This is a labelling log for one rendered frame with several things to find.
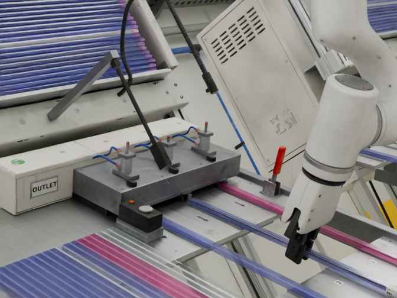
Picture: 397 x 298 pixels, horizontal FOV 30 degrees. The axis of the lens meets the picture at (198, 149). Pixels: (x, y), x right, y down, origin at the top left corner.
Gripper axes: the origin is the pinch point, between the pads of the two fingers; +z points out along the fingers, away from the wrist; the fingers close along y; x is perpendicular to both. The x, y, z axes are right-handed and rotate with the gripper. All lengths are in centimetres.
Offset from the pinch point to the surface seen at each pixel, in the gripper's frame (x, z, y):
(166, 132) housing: -42.4, -0.2, -9.1
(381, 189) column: -101, 123, -285
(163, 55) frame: -57, -10, -20
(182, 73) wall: -195, 75, -195
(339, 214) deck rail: -3.4, 0.8, -19.0
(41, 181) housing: -41.0, 2.4, 24.2
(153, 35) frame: -62, -14, -20
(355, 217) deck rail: -0.2, -0.3, -19.3
